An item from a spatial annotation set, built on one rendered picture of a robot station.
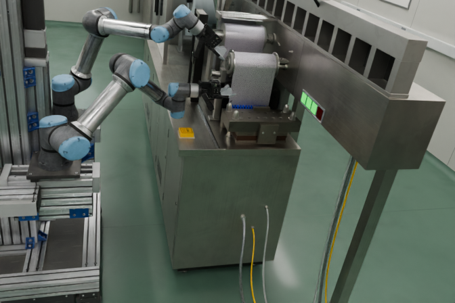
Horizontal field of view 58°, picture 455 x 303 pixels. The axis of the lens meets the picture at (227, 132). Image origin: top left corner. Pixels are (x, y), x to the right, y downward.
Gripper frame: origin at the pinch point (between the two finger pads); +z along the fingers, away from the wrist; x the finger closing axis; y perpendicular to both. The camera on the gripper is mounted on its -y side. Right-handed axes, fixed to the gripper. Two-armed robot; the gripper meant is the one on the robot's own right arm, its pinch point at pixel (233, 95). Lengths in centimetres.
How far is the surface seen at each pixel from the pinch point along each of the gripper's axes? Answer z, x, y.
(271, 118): 17.8, -15.3, -6.0
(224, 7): 9, 73, 32
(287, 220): 65, 22, -109
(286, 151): 25.6, -26.0, -20.2
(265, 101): 19.4, -0.3, -3.2
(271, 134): 16.6, -22.0, -12.2
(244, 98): 6.7, -0.3, -1.5
